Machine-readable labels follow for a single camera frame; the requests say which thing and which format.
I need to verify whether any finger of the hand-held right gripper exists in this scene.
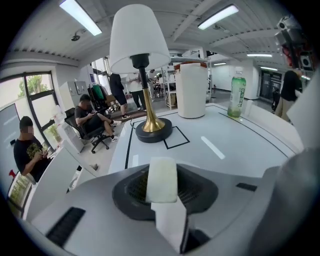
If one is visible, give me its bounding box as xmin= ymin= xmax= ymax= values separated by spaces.
xmin=286 ymin=78 xmax=320 ymax=150

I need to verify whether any small clear glass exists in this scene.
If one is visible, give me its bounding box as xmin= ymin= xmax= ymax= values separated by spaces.
xmin=243 ymin=99 xmax=253 ymax=117

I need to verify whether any grey camera rig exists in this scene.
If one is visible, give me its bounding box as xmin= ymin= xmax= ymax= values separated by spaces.
xmin=274 ymin=14 xmax=315 ymax=71

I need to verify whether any white container brown lid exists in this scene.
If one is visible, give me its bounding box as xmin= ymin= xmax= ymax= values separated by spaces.
xmin=173 ymin=61 xmax=209 ymax=120

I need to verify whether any white desk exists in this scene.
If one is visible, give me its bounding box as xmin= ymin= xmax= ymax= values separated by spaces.
xmin=24 ymin=146 xmax=99 ymax=222

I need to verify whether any black swivel chair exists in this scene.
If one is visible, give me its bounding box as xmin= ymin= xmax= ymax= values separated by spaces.
xmin=64 ymin=113 xmax=113 ymax=155

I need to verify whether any white cabinet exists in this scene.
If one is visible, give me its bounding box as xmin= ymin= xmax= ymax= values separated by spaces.
xmin=59 ymin=80 xmax=88 ymax=111

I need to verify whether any white shade table lamp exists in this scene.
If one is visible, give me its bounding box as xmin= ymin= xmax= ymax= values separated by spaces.
xmin=109 ymin=3 xmax=173 ymax=144

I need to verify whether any green drink bottle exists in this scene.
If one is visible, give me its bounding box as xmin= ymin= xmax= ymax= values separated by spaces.
xmin=226 ymin=76 xmax=247 ymax=119

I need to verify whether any black ceiling fixture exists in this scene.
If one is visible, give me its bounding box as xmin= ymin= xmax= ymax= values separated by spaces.
xmin=70 ymin=28 xmax=87 ymax=42

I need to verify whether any black framed window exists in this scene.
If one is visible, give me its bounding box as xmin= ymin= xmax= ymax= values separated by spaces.
xmin=0 ymin=71 xmax=60 ymax=156

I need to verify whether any green bag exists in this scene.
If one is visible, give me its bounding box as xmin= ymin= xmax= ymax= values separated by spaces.
xmin=91 ymin=83 xmax=107 ymax=101

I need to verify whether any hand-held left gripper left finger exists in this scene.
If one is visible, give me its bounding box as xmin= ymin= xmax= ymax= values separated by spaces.
xmin=26 ymin=163 xmax=181 ymax=256

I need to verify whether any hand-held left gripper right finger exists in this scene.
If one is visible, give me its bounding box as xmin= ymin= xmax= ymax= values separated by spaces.
xmin=176 ymin=162 xmax=285 ymax=255

